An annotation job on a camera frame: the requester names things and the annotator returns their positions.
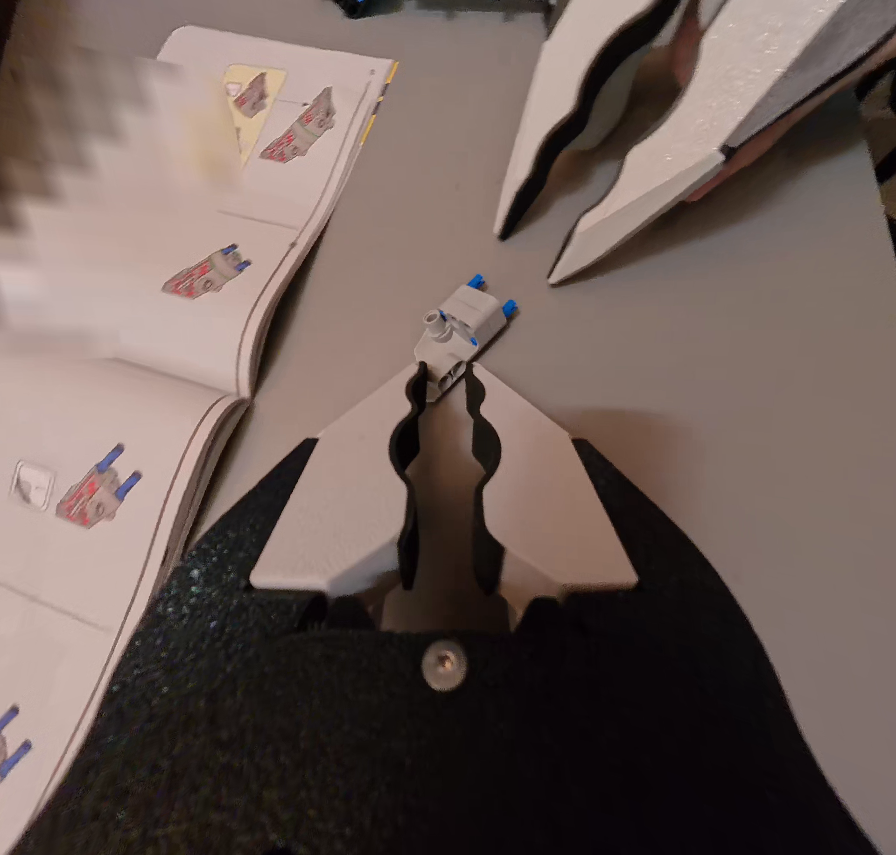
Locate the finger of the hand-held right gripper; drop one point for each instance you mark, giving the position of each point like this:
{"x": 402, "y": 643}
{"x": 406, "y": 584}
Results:
{"x": 602, "y": 22}
{"x": 742, "y": 85}

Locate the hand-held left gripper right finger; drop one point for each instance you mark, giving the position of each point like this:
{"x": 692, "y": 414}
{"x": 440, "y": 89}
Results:
{"x": 560, "y": 519}

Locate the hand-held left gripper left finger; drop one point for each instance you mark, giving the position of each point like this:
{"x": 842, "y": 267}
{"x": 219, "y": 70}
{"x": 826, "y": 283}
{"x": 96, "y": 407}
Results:
{"x": 329, "y": 519}

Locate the grey brick assembly blue pins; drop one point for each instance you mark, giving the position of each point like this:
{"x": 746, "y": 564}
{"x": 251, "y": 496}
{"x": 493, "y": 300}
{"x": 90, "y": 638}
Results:
{"x": 465, "y": 323}

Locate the grey desk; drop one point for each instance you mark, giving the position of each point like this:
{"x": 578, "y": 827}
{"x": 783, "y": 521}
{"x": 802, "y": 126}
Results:
{"x": 700, "y": 414}

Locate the person's right hand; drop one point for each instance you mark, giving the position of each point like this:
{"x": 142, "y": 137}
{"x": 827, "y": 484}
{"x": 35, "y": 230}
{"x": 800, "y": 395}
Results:
{"x": 710, "y": 183}

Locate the open building instruction booklet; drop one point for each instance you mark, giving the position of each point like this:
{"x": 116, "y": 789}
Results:
{"x": 105, "y": 519}

